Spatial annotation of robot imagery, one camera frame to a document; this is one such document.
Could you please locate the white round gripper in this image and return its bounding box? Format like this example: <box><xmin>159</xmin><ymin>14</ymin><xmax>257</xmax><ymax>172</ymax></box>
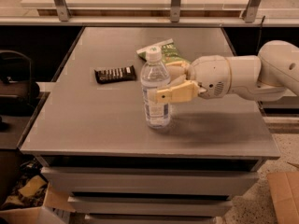
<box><xmin>148</xmin><ymin>55</ymin><xmax>232</xmax><ymax>104</ymax></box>

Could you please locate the clear blue-labelled plastic bottle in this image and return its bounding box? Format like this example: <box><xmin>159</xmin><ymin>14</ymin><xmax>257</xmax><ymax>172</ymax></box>
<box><xmin>140</xmin><ymin>46</ymin><xmax>170</xmax><ymax>129</ymax></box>

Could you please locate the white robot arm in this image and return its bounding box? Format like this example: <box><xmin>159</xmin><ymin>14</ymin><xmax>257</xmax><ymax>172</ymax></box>
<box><xmin>149</xmin><ymin>40</ymin><xmax>299</xmax><ymax>104</ymax></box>

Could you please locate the green chip bag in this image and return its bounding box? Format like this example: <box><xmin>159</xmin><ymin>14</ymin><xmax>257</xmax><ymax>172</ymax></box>
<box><xmin>135</xmin><ymin>38</ymin><xmax>192</xmax><ymax>65</ymax></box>

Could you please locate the black snack bar wrapper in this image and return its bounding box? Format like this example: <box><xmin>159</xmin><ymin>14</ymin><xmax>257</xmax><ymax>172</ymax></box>
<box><xmin>94</xmin><ymin>65</ymin><xmax>136</xmax><ymax>84</ymax></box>

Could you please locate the grey drawer cabinet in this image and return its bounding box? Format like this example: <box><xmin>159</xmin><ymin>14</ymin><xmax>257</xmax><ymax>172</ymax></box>
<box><xmin>21</xmin><ymin>27</ymin><xmax>280</xmax><ymax>224</ymax></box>

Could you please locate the cardboard box right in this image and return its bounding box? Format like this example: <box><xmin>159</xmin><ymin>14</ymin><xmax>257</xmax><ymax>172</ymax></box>
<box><xmin>267</xmin><ymin>162</ymin><xmax>299</xmax><ymax>224</ymax></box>

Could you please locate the cardboard box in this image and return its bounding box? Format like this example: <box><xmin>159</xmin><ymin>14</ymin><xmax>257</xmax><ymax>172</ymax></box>
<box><xmin>0</xmin><ymin>185</ymin><xmax>75</xmax><ymax>224</ymax></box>
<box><xmin>267</xmin><ymin>162</ymin><xmax>299</xmax><ymax>224</ymax></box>

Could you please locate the black office chair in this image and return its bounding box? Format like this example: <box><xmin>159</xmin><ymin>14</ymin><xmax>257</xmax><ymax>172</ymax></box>
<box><xmin>0</xmin><ymin>49</ymin><xmax>40</xmax><ymax>131</ymax></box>

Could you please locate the cardboard box bottom left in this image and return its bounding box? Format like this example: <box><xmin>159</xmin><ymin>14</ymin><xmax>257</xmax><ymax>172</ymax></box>
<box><xmin>0</xmin><ymin>185</ymin><xmax>75</xmax><ymax>224</ymax></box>

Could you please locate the middle metal bracket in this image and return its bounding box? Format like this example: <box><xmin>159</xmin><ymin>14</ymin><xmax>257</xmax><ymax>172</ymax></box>
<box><xmin>170</xmin><ymin>0</ymin><xmax>181</xmax><ymax>22</ymax></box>

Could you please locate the black hanging cable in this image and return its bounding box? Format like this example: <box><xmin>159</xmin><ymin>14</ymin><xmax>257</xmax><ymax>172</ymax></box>
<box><xmin>255</xmin><ymin>15</ymin><xmax>266</xmax><ymax>55</ymax></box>

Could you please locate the left metal bracket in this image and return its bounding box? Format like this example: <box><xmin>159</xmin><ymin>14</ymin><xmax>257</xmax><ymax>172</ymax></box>
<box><xmin>53</xmin><ymin>0</ymin><xmax>70</xmax><ymax>21</ymax></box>

